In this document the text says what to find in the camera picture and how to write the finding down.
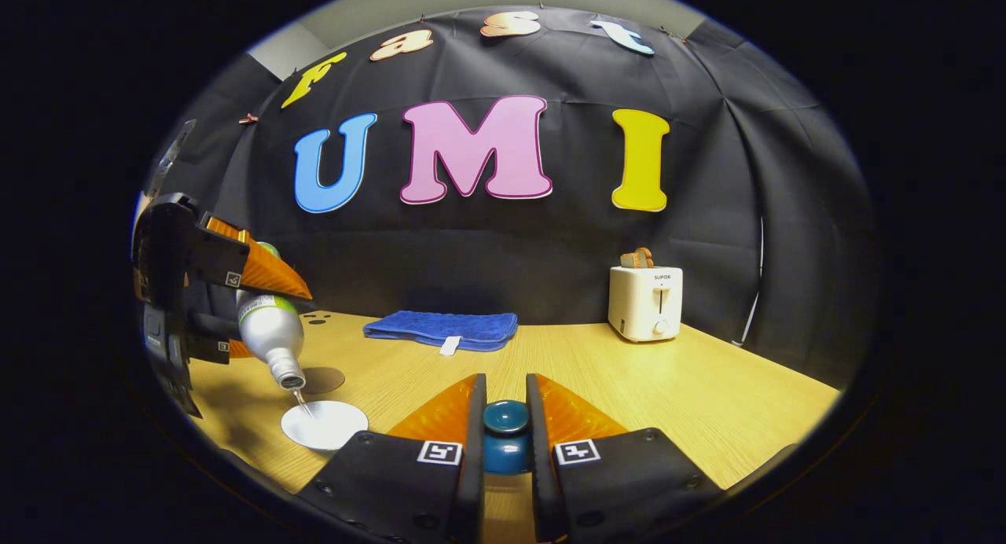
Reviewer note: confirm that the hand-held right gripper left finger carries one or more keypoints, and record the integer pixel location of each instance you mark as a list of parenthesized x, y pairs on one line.
[(470, 481)]

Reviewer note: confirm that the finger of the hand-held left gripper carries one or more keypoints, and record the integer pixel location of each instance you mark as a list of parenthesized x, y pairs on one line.
[(267, 273), (212, 340)]

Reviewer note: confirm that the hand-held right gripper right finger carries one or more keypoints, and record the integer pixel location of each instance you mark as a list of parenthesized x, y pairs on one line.
[(541, 481)]

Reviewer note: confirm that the silver green water bottle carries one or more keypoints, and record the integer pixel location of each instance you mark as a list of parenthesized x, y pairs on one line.
[(271, 332)]

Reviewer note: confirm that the round brown coaster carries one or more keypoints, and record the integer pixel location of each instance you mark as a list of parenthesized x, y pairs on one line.
[(326, 380)]

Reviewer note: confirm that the folded blue towel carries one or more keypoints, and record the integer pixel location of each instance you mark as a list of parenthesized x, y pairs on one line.
[(440, 327)]

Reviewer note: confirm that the white toaster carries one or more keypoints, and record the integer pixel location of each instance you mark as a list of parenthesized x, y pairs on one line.
[(644, 304)]

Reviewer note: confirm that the black backdrop cloth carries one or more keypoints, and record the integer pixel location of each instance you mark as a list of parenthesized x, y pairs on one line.
[(511, 245)]

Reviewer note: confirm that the toast slice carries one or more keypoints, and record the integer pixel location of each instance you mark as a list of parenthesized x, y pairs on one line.
[(637, 258)]

